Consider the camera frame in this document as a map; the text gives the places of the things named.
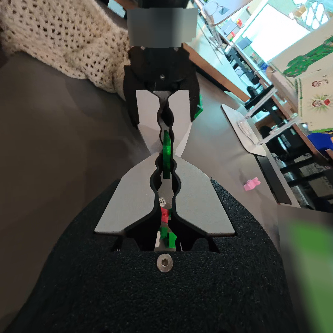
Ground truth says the green lego structure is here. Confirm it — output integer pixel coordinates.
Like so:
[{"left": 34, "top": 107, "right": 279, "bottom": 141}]
[{"left": 194, "top": 95, "right": 203, "bottom": 120}]

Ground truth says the blue plastic bin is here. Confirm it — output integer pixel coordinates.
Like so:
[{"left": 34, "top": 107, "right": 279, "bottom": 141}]
[{"left": 307, "top": 132, "right": 333, "bottom": 152}]

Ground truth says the green lego plate assembly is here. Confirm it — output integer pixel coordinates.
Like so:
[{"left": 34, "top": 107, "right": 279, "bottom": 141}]
[{"left": 162, "top": 130, "right": 172, "bottom": 179}]

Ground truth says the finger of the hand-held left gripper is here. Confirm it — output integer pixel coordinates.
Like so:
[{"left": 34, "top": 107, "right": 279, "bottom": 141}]
[
  {"left": 135, "top": 89, "right": 167, "bottom": 156},
  {"left": 167, "top": 89, "right": 193, "bottom": 158}
]

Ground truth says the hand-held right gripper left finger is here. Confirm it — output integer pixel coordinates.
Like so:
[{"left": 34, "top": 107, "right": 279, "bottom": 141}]
[{"left": 94, "top": 153, "right": 160, "bottom": 236}]

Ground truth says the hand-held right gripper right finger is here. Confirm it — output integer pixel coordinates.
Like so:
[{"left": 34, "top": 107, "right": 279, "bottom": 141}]
[{"left": 172, "top": 156, "right": 236, "bottom": 237}]

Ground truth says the wooden office desk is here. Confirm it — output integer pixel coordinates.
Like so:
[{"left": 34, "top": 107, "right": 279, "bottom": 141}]
[{"left": 182, "top": 16, "right": 251, "bottom": 102}]

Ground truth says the clear acrylic stand white base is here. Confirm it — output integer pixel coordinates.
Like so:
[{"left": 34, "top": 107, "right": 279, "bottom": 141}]
[{"left": 221, "top": 86, "right": 305, "bottom": 156}]

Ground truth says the person's left forearm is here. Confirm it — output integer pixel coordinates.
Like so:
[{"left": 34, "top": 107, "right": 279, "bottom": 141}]
[{"left": 0, "top": 0, "right": 130, "bottom": 94}]

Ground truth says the lego set box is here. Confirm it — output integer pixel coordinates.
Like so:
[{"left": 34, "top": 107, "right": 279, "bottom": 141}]
[{"left": 269, "top": 36, "right": 333, "bottom": 130}]

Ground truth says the pink lego figure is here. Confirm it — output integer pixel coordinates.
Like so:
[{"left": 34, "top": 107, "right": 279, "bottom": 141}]
[{"left": 244, "top": 177, "right": 261, "bottom": 191}]

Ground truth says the large white screen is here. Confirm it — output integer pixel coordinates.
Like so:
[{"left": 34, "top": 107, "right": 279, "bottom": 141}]
[{"left": 241, "top": 4, "right": 311, "bottom": 63}]

